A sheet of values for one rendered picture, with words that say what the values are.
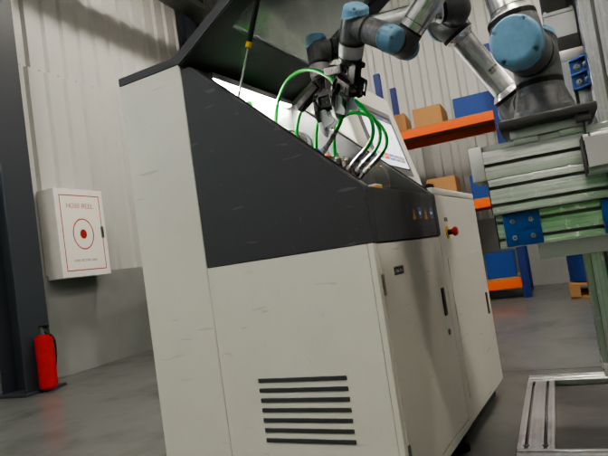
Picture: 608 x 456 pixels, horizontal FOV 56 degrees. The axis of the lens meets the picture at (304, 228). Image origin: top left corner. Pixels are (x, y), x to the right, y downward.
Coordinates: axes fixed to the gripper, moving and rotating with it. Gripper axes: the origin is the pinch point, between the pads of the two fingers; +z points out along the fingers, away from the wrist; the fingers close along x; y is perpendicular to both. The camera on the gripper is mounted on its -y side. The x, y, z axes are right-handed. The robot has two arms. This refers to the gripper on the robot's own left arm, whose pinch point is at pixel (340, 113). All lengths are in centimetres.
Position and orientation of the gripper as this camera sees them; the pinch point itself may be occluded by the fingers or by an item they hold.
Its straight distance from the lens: 187.4
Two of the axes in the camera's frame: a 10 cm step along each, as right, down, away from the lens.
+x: 8.4, -3.2, 4.4
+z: -0.5, 7.6, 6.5
